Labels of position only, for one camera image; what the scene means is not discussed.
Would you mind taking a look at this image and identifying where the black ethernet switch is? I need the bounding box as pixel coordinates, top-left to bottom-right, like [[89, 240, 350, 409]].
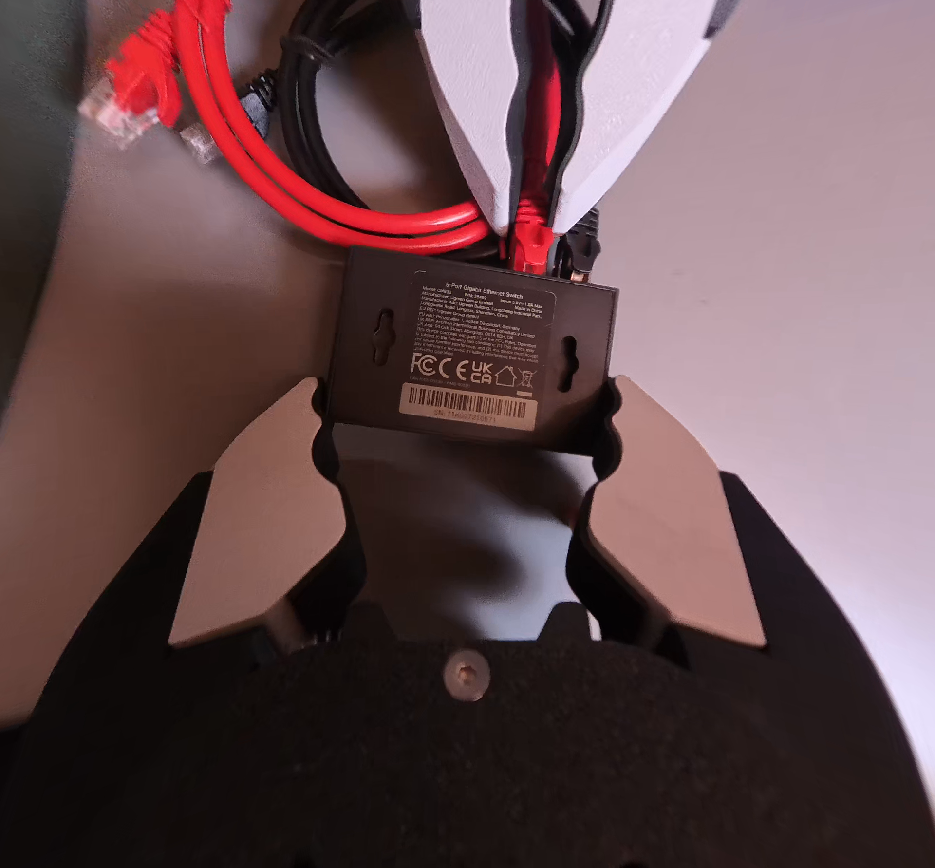
[[323, 245, 620, 458]]

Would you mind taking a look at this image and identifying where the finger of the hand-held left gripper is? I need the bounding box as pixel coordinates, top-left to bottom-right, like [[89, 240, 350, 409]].
[[416, 0, 549, 237], [549, 0, 742, 235]]

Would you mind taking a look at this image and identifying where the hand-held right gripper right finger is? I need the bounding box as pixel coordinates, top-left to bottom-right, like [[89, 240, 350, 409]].
[[566, 373, 768, 653]]

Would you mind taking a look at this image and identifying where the black ethernet cable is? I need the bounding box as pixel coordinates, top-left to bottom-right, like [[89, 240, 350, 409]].
[[179, 0, 603, 284]]

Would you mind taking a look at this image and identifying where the red ethernet cable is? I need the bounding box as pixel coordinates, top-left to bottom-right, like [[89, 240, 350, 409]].
[[79, 0, 578, 277]]

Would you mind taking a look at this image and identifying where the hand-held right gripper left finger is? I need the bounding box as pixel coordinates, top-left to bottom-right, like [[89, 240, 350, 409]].
[[168, 375, 366, 653]]

